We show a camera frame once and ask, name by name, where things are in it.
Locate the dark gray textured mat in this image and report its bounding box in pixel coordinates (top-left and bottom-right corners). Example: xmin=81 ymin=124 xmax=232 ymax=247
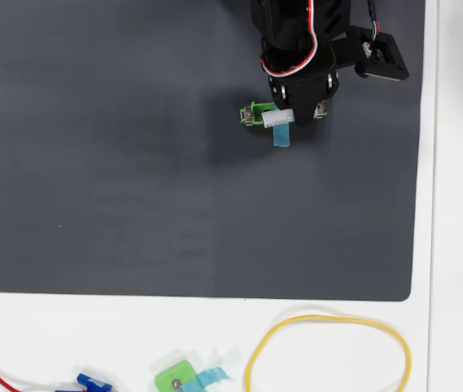
xmin=0 ymin=0 xmax=426 ymax=302

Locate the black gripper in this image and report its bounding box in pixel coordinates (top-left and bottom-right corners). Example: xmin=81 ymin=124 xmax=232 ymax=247
xmin=260 ymin=38 xmax=341 ymax=127

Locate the yellow wire loop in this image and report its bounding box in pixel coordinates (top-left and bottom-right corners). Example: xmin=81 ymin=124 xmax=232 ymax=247
xmin=245 ymin=313 xmax=412 ymax=392

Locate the green battery holder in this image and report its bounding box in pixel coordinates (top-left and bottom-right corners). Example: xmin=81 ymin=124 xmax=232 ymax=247
xmin=238 ymin=100 xmax=328 ymax=130

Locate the blue alligator clip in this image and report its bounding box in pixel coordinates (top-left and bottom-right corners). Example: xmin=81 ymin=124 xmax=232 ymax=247
xmin=53 ymin=373 xmax=114 ymax=392

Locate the multicolour camera cable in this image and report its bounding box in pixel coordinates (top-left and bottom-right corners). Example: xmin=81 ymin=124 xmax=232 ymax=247
xmin=363 ymin=0 xmax=381 ymax=52

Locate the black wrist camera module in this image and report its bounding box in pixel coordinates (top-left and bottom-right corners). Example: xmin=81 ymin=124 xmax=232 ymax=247
xmin=331 ymin=26 xmax=411 ymax=82

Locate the white AA battery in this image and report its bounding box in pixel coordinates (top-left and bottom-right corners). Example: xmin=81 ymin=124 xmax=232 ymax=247
xmin=261 ymin=108 xmax=296 ymax=128

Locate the short blue masking tape piece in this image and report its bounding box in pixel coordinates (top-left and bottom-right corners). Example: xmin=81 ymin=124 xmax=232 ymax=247
xmin=181 ymin=366 xmax=232 ymax=392

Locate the long blue masking tape strip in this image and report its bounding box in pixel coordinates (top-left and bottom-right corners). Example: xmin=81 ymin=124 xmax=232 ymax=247
xmin=272 ymin=124 xmax=292 ymax=148

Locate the small green printed block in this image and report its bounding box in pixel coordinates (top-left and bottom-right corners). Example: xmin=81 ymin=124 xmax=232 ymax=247
xmin=154 ymin=359 xmax=199 ymax=392

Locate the red white black servo cable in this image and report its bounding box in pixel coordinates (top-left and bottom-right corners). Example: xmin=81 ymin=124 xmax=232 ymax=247
xmin=259 ymin=0 xmax=320 ymax=78

